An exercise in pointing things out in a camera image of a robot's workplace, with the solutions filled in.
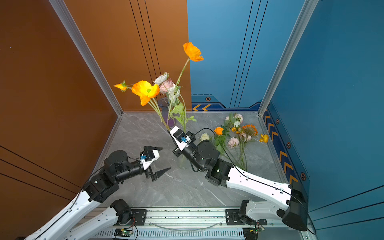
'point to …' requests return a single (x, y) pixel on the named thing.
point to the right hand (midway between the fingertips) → (169, 129)
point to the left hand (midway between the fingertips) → (165, 155)
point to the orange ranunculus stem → (219, 139)
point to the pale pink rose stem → (233, 142)
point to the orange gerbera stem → (248, 131)
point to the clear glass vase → (182, 165)
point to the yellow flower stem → (264, 138)
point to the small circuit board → (122, 232)
